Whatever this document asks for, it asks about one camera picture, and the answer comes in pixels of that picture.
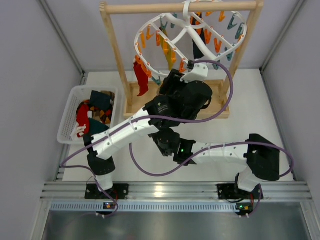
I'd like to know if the white plastic basket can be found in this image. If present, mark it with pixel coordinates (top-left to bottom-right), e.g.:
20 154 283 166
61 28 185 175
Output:
56 85 119 145

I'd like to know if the dark navy sock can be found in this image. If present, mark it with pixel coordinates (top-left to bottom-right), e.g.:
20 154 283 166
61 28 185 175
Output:
192 28 206 60

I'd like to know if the pile of socks in basket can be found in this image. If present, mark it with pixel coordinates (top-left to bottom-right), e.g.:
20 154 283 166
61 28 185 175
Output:
70 90 115 141

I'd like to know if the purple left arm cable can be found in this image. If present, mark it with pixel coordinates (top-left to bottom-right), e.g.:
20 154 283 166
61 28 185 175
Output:
61 59 235 218

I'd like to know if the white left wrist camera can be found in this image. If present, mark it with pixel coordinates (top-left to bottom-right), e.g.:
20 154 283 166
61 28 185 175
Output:
180 60 209 83

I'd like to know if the wooden hanger rack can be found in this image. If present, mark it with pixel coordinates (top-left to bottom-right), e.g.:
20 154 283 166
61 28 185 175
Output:
99 0 265 120

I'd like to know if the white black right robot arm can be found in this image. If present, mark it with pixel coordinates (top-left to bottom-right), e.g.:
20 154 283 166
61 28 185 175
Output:
149 128 280 200

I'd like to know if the red sock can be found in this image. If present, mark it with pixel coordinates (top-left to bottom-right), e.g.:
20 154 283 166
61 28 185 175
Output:
133 61 149 97

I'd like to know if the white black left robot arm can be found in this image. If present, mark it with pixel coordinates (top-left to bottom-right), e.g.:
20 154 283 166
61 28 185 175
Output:
87 63 213 192

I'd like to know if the aluminium mounting rail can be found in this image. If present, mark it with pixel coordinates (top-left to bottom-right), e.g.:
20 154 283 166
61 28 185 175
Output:
40 181 313 202

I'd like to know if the white slotted cable duct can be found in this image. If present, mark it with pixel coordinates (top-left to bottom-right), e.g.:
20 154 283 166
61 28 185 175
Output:
50 201 240 213

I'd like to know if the olive yellow sock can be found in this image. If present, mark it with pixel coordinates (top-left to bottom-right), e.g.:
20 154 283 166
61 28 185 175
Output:
160 36 177 71

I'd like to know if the white round clip hanger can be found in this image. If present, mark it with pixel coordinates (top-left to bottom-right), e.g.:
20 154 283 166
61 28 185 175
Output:
134 0 248 78

